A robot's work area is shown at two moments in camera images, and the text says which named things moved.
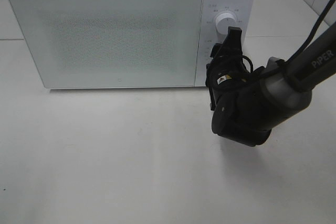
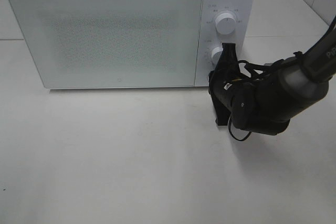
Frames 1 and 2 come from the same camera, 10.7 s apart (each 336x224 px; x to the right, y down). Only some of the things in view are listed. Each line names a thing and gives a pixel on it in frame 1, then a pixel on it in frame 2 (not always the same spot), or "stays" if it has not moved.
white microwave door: [111, 36] stays
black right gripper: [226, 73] to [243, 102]
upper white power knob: [223, 21] stays
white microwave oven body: [120, 30] stays
